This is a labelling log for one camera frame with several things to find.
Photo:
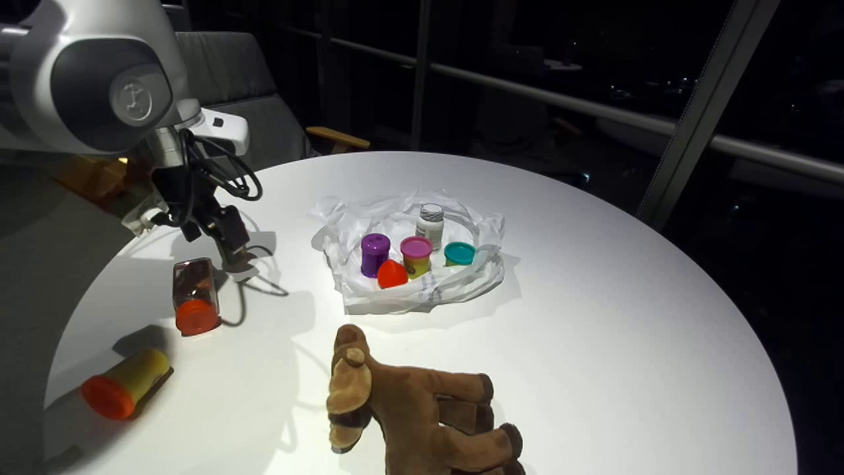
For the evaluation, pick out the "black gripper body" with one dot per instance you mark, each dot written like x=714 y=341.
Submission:
x=188 y=201

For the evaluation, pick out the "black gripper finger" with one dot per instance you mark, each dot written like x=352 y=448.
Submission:
x=228 y=233

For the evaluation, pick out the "purple playdough tub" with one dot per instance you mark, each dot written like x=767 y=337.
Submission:
x=374 y=252

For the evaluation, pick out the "small red lid container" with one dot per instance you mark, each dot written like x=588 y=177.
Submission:
x=392 y=276

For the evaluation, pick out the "magenta lid playdough tub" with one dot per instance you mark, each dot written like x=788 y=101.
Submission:
x=416 y=256

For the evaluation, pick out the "white pill bottle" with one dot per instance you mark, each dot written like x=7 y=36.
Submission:
x=432 y=226

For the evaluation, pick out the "teal lid playdough tub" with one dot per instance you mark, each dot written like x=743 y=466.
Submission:
x=461 y=255

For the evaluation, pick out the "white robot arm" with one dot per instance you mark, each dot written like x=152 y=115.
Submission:
x=100 y=78

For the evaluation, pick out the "white plastic bag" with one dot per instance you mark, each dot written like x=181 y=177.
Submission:
x=398 y=218

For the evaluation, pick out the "red lid spice jar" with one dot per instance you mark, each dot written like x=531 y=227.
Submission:
x=196 y=296

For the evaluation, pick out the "grey lounge chair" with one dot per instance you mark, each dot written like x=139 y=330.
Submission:
x=228 y=73

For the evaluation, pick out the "lying red lid yellow tub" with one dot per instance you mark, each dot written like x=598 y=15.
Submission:
x=119 y=391

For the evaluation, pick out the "metal window railing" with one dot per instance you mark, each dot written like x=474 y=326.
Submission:
x=731 y=147

